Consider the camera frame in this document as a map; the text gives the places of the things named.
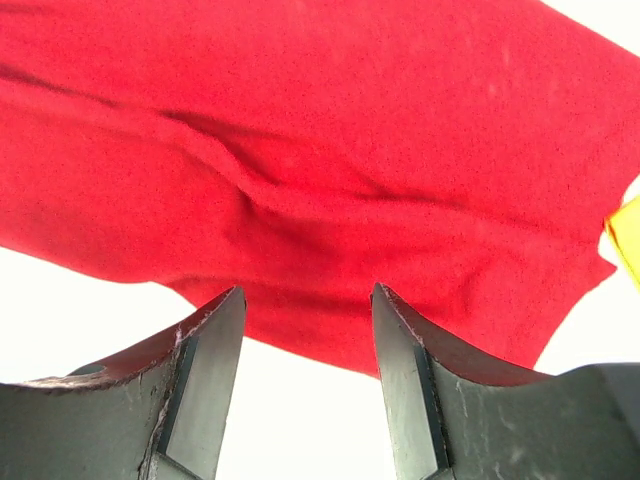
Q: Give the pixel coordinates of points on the dark red t shirt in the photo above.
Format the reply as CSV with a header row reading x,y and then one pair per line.
x,y
465,153

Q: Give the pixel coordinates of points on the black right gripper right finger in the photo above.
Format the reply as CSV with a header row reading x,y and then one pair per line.
x,y
457,412

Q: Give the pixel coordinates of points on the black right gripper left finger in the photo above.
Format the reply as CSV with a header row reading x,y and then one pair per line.
x,y
156,410

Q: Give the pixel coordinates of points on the orange t shirt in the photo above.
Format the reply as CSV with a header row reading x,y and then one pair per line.
x,y
622,228

